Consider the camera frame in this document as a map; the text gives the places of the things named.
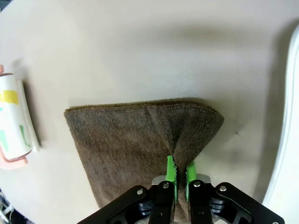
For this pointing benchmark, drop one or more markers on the silver metal tray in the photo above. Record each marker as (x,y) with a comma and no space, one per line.
(292,116)

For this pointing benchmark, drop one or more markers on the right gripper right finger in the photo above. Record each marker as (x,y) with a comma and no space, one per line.
(198,196)

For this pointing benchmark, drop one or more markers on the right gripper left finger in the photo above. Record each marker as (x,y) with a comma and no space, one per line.
(163,196)

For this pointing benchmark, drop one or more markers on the brown microfiber cloth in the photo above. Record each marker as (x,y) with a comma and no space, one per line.
(116,140)

